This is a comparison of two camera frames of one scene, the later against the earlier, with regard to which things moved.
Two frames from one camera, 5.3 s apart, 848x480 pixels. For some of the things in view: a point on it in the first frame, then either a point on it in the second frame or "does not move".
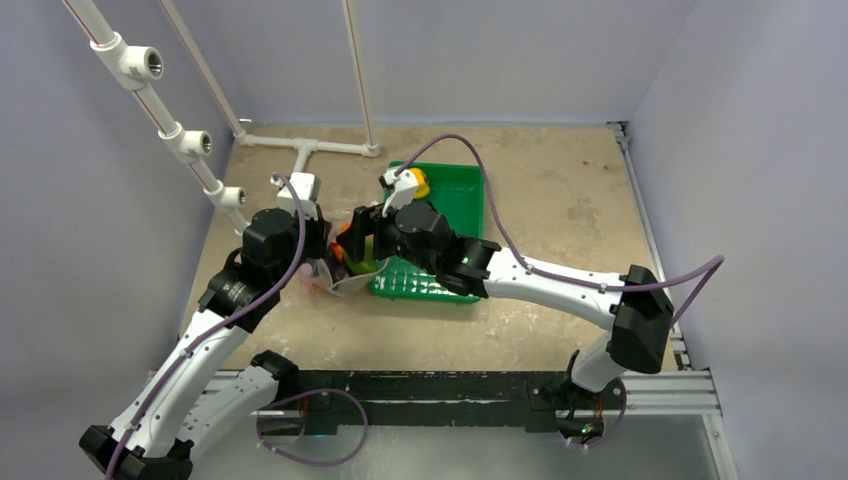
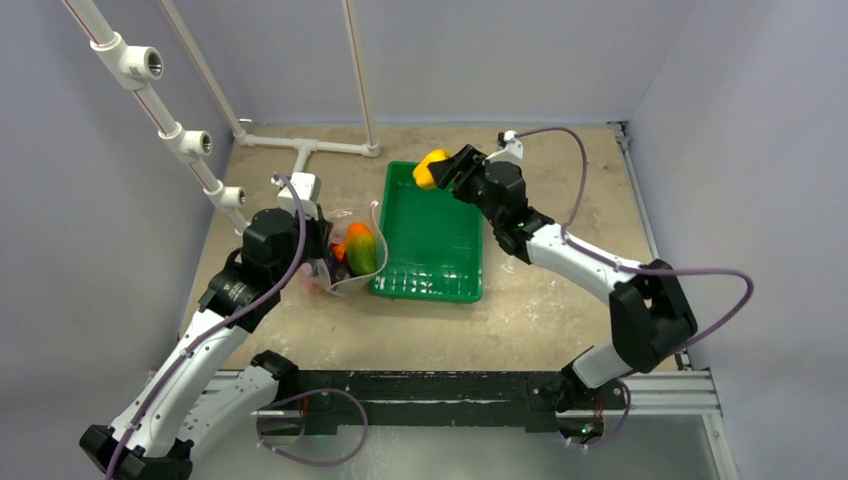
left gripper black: (320, 229) does not move
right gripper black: (365, 226) → (460, 170)
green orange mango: (369, 264) does not move
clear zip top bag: (333, 275) does not move
